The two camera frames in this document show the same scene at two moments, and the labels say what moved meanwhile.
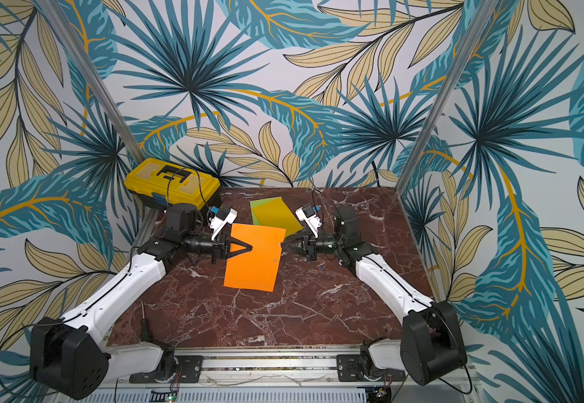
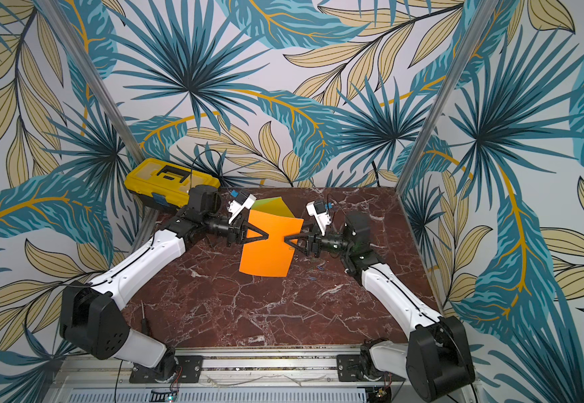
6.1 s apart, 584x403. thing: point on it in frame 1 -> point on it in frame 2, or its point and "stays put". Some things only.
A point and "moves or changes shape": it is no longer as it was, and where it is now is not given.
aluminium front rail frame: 289,377 stays put
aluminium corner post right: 483,13 stays put
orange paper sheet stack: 255,269 moves or changes shape
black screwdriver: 144,326 stays put
